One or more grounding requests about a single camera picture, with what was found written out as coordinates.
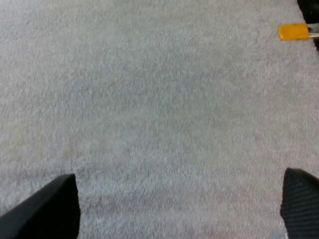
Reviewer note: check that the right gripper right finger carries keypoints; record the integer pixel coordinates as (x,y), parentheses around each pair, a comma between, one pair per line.
(302,204)

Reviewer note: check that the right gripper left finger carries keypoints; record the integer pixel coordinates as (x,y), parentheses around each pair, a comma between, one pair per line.
(47,211)

